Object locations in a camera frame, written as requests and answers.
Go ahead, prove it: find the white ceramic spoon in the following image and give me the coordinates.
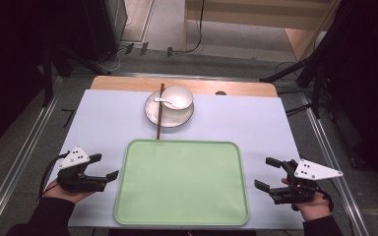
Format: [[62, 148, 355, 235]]
[[153, 96, 181, 109]]

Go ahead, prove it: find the wooden table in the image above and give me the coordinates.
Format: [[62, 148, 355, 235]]
[[90, 75, 279, 98]]

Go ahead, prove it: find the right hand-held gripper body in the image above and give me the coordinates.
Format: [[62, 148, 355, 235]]
[[270, 158, 345, 206]]

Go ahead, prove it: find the white round plate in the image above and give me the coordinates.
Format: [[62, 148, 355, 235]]
[[144, 88, 195, 129]]

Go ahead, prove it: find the black tripod stand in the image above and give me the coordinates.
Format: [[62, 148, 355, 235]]
[[259, 48, 329, 119], [40, 42, 112, 107]]

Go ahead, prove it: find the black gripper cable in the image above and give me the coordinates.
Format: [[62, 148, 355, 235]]
[[38, 150, 71, 203], [314, 186, 335, 212]]

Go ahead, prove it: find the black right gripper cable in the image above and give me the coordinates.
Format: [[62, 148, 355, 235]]
[[314, 186, 335, 212]]

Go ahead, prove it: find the white floor cable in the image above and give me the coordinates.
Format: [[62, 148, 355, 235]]
[[94, 45, 129, 75]]

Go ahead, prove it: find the green plastic tray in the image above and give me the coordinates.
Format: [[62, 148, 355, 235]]
[[113, 139, 250, 227]]

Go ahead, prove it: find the black curtain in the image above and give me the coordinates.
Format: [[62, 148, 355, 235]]
[[0, 0, 90, 156], [321, 0, 378, 188]]

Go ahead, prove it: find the pale table mat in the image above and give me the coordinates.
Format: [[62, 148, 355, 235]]
[[47, 88, 304, 230]]

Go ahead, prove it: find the brown wooden chopstick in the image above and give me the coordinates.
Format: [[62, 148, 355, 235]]
[[156, 83, 165, 141]]

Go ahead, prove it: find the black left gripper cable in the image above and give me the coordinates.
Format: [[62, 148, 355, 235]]
[[38, 150, 71, 203]]

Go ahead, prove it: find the person's right hand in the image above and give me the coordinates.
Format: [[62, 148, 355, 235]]
[[293, 196, 334, 222]]

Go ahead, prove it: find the black floor cable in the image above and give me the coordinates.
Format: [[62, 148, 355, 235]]
[[173, 0, 206, 54]]

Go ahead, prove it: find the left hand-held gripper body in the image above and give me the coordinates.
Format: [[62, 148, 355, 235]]
[[56, 146, 108, 194]]

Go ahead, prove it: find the light wooden frame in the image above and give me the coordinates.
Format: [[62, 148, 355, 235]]
[[182, 0, 343, 62]]

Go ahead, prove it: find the dark cabinet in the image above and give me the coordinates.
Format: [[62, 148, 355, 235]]
[[82, 0, 128, 62]]

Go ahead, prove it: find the white ceramic bowl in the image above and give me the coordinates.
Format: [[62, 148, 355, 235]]
[[160, 86, 194, 111]]

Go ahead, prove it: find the metal floor rail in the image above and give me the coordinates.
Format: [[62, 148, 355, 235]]
[[299, 92, 372, 236], [0, 77, 63, 236]]

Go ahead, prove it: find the person's left hand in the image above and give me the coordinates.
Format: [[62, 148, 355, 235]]
[[42, 186, 95, 206]]

